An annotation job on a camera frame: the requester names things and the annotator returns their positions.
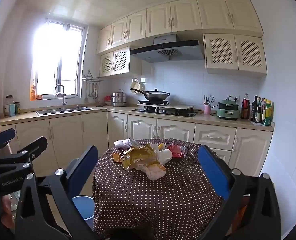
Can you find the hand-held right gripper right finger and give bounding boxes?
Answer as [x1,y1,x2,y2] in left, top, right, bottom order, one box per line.
[197,144,281,240]

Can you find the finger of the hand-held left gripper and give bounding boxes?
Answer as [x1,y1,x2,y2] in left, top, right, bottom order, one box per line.
[0,128,16,155]
[0,136,48,173]

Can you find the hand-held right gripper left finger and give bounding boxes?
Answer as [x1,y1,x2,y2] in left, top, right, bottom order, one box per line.
[14,144,99,240]

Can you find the red snack packet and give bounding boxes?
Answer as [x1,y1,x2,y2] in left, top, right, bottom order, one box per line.
[167,144,188,159]

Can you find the blue plastic bin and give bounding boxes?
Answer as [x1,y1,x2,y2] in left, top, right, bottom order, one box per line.
[72,195,95,228]

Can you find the white plastic bag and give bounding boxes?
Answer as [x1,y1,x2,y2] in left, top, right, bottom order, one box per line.
[114,137,140,150]

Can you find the white paper bag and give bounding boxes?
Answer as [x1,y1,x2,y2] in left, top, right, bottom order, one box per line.
[157,149,173,166]

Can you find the yellow snack wrapper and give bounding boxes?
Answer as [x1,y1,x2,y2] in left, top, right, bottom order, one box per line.
[120,144,160,170]

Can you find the clear plastic wrapper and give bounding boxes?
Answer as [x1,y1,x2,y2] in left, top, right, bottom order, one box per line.
[135,164,166,181]

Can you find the person's left hand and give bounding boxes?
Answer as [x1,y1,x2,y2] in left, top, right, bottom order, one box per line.
[1,194,16,230]

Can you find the glass jar black lid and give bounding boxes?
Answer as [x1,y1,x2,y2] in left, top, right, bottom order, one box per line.
[4,95,15,117]

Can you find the steel sink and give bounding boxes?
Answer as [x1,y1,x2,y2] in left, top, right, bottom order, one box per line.
[36,106,95,116]

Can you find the steel faucet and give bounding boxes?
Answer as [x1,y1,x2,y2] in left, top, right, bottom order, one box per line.
[54,85,68,111]

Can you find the brown polka dot tablecloth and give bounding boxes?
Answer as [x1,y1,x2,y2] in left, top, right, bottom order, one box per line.
[92,138,238,240]

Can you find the beige kitchen countertop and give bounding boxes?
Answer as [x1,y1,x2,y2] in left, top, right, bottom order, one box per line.
[0,105,275,132]

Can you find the green multi cooker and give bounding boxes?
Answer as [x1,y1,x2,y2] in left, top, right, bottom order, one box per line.
[217,99,241,120]

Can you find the cream lower cabinets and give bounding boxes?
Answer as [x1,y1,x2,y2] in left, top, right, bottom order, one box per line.
[0,111,273,178]

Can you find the cream cabinets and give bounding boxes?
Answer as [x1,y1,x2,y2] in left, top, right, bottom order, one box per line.
[0,111,273,178]
[96,0,263,55]

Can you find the bundle of kitchen utensils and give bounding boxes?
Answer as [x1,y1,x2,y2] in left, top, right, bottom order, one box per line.
[203,95,216,107]

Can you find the red label dark bottle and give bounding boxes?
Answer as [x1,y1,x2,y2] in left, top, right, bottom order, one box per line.
[241,94,251,120]

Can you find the row of hanging utensils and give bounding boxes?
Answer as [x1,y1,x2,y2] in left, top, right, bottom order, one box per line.
[84,81,100,104]

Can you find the white label sauce bottle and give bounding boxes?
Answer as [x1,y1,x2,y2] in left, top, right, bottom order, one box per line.
[254,97,263,123]

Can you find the steel steamer pot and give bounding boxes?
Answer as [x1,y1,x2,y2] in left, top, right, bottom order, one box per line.
[110,89,127,107]

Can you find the dark glass bottle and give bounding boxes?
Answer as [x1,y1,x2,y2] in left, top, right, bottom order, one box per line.
[250,95,259,122]

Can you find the black gas stove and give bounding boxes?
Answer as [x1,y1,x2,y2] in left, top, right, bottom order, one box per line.
[132,106,198,118]

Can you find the yellow oil bottle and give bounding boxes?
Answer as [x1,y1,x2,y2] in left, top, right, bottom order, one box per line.
[263,100,273,126]

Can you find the brown sauce bottle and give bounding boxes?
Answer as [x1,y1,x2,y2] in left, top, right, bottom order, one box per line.
[261,98,267,124]

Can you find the steel utensil rack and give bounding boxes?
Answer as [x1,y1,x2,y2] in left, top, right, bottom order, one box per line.
[82,69,105,83]

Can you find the black wok stand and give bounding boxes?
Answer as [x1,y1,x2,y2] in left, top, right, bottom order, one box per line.
[137,100,169,106]

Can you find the kitchen window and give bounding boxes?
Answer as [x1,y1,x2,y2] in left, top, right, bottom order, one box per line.
[29,17,87,102]

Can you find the cream colander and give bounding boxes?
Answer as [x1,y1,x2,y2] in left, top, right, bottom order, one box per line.
[130,79,145,95]

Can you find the steel wok with lid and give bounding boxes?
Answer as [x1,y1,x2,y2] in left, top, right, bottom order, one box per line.
[130,88,170,101]

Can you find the narrow lattice door cabinet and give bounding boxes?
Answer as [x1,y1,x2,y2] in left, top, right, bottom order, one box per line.
[100,46,131,77]

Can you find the wide lattice door cabinet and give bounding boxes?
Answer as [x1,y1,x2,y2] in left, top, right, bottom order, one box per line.
[203,33,267,77]

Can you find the grey range hood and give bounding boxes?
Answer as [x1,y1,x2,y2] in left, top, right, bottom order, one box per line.
[130,34,205,63]

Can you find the cream upper cabinets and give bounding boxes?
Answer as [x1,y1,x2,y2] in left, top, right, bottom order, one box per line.
[96,0,263,55]

